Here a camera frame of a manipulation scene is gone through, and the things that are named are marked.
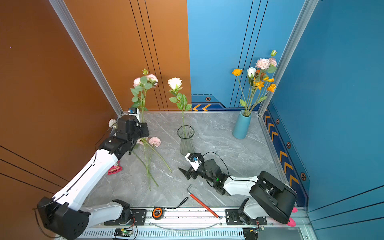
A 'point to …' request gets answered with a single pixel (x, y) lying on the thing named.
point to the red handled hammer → (201, 203)
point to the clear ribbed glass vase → (186, 134)
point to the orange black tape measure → (157, 213)
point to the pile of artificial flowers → (148, 143)
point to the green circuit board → (123, 232)
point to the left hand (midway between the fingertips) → (145, 122)
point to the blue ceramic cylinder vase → (241, 125)
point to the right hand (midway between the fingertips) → (184, 161)
